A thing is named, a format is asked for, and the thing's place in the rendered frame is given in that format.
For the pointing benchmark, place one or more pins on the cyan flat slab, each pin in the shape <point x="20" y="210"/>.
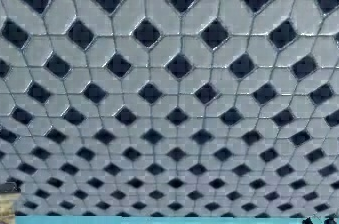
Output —
<point x="163" y="220"/>

